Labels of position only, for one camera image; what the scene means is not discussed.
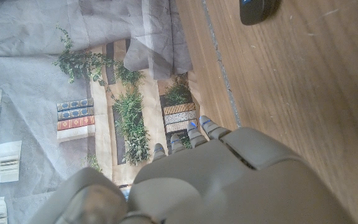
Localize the black remote key fob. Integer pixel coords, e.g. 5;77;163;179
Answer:
239;0;282;26

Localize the printed fabric backdrop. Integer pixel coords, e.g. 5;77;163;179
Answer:
0;0;209;224

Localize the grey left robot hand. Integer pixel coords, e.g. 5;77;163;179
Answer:
26;115;357;224

